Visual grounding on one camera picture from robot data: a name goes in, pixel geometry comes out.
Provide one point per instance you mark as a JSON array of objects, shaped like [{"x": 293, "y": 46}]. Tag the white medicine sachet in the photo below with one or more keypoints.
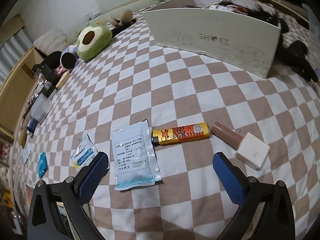
[{"x": 134, "y": 156}]

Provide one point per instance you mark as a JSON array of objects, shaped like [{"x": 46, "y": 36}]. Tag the pink lip gloss tube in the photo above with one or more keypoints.
[{"x": 249, "y": 148}]

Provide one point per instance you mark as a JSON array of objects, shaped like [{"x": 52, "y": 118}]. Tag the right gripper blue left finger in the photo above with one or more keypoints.
[{"x": 89, "y": 177}]

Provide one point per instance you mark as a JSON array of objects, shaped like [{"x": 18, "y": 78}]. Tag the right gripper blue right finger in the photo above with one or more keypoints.
[{"x": 232, "y": 178}]

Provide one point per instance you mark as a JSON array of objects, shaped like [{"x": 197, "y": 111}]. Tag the yellow orange lighter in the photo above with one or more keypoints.
[{"x": 168, "y": 136}]

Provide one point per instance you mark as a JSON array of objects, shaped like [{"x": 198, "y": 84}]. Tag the green avocado plush toy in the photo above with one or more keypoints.
[{"x": 92, "y": 40}]

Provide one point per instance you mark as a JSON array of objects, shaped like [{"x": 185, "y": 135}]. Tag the white fluffy pillow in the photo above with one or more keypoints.
[{"x": 51, "y": 41}]

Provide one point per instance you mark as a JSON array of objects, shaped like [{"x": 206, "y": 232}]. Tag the white blue torn sachet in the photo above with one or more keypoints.
[{"x": 84, "y": 153}]

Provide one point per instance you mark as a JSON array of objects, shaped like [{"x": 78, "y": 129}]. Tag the black hair dryer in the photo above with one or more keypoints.
[{"x": 294, "y": 56}]

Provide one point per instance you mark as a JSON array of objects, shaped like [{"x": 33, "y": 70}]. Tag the translucent plastic container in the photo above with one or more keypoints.
[{"x": 41, "y": 108}]

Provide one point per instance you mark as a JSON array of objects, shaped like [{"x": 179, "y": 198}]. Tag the blue wet wipe packet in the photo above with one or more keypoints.
[{"x": 42, "y": 165}]

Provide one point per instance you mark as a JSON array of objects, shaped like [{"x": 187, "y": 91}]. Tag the white shoes storage box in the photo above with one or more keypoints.
[{"x": 244, "y": 33}]

